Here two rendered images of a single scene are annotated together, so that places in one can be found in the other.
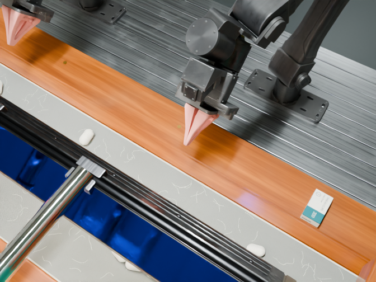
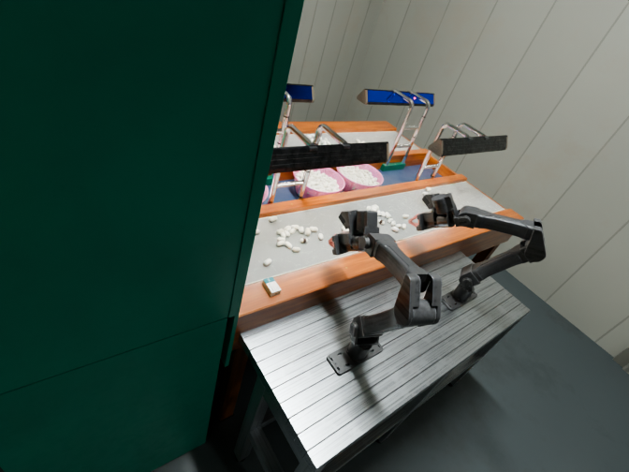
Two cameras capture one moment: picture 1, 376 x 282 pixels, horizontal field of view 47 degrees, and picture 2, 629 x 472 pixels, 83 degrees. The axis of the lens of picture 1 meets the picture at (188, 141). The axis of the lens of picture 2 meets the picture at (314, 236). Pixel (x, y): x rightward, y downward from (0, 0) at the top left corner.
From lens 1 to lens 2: 1.11 m
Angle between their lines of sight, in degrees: 63
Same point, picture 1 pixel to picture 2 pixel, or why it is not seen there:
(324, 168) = (293, 340)
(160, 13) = (446, 326)
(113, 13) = (447, 302)
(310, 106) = (341, 360)
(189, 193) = (308, 259)
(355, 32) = not seen: outside the picture
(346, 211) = (261, 299)
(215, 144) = (329, 274)
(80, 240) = (307, 222)
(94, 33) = not seen: hidden behind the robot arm
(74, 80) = not seen: hidden behind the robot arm
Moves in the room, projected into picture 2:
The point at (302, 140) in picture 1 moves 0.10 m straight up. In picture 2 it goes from (317, 342) to (326, 323)
